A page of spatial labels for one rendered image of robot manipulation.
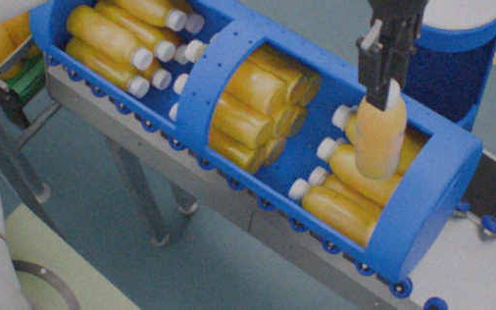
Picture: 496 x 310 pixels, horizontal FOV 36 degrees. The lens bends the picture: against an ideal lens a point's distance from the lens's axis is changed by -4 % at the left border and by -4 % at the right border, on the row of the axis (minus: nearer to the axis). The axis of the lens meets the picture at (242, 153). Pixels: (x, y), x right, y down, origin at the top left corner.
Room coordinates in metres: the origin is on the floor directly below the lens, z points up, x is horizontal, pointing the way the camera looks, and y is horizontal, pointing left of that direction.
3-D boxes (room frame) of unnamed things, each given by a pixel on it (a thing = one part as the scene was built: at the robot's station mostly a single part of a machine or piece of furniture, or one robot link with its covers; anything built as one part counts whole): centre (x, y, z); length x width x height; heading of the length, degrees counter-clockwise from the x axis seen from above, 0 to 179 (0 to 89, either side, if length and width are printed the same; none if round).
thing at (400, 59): (0.57, -0.22, 1.46); 0.03 x 0.01 x 0.07; 43
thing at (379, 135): (0.56, -0.20, 1.33); 0.07 x 0.07 x 0.18
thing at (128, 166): (1.07, 0.31, 0.31); 0.06 x 0.06 x 0.63; 43
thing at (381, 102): (0.54, -0.18, 1.46); 0.03 x 0.01 x 0.07; 43
